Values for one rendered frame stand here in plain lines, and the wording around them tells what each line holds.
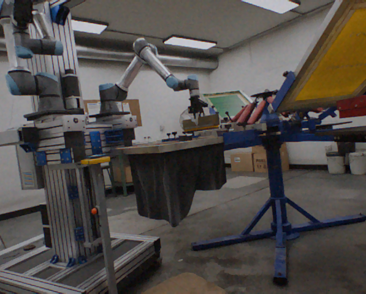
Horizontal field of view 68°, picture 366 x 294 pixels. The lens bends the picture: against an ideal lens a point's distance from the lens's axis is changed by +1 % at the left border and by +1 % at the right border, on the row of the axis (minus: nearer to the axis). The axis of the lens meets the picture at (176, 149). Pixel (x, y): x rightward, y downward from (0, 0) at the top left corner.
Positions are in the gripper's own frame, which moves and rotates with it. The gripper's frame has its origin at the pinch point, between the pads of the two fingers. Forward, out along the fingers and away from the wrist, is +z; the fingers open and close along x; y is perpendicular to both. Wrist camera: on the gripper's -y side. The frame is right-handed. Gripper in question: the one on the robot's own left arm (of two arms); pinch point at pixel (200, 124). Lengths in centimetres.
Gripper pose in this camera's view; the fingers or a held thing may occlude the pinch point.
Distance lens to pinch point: 194.8
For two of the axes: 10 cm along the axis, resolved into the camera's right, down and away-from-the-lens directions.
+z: 1.2, 9.9, 0.5
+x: -7.8, 1.3, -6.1
